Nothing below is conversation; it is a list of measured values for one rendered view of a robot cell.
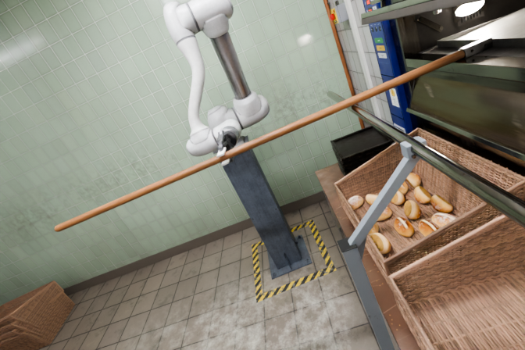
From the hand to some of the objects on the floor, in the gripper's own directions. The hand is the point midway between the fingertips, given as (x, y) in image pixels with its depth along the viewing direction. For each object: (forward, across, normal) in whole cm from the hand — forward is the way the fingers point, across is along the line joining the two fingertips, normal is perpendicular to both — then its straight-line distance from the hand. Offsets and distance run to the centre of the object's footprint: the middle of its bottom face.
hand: (223, 156), depth 103 cm
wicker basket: (-72, +119, +262) cm, 297 cm away
